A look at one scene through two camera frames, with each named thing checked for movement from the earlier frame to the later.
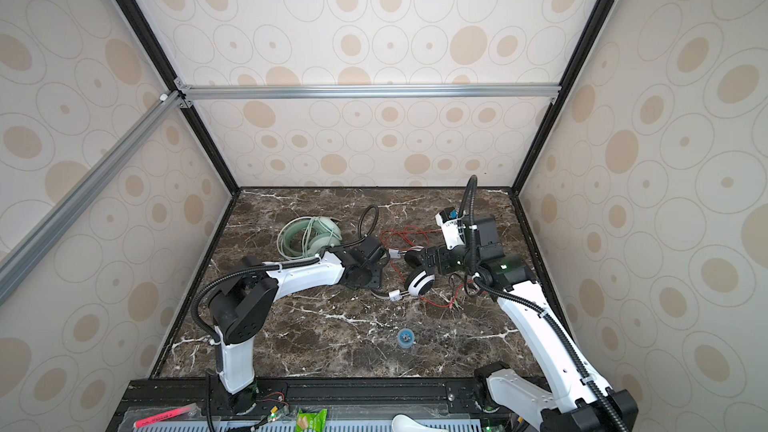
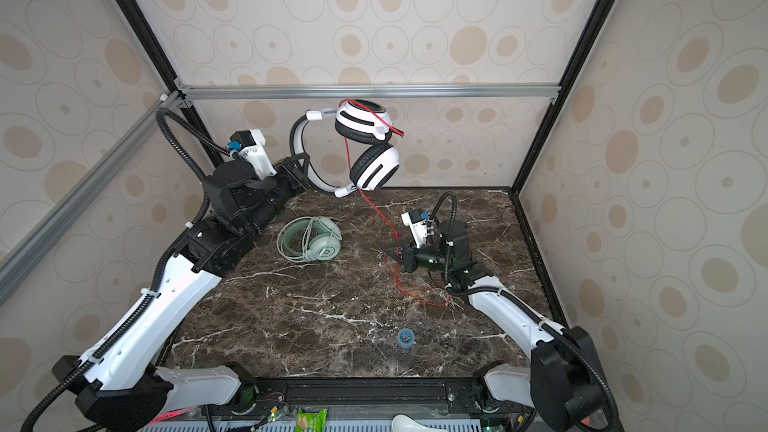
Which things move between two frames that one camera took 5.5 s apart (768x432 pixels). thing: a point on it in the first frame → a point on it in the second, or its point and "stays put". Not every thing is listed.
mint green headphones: [307, 236] stays put
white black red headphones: [417, 281] → [375, 169]
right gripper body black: [448, 261] stays put
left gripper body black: [369, 278] → [286, 182]
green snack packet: [312, 422] stays put
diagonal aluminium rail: [17, 261] stays put
